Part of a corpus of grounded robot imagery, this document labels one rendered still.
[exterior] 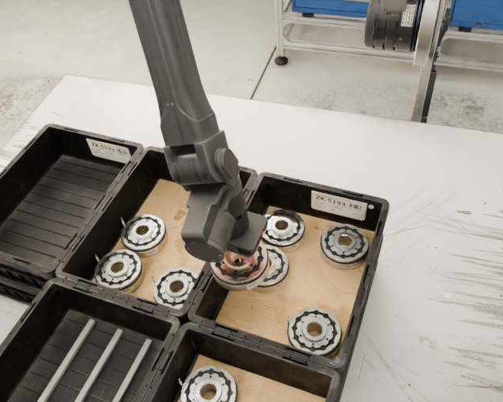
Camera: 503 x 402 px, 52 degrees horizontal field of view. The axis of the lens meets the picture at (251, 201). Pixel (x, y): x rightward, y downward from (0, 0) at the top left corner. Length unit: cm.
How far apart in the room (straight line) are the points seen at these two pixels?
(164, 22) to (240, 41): 272
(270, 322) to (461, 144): 85
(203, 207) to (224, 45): 270
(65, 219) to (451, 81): 229
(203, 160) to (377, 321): 69
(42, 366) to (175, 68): 70
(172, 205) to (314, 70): 195
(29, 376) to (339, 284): 65
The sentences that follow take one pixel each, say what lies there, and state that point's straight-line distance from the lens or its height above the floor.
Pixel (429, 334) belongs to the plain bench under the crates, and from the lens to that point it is 124.
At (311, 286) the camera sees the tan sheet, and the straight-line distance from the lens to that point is 112.
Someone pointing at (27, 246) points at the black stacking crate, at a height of 83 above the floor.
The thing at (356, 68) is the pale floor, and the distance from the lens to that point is 311.
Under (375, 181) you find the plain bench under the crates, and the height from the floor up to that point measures 70.
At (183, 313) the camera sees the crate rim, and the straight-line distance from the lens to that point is 99.
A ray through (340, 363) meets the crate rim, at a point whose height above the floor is 93.
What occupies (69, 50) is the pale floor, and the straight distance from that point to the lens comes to 364.
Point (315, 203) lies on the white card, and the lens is 119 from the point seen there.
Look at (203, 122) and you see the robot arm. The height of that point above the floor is 135.
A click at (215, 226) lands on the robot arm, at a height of 124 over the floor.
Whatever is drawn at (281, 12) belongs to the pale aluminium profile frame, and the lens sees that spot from 298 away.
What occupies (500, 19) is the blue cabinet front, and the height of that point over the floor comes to 38.
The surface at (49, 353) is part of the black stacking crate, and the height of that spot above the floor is 83.
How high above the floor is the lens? 178
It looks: 49 degrees down
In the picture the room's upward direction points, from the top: 7 degrees counter-clockwise
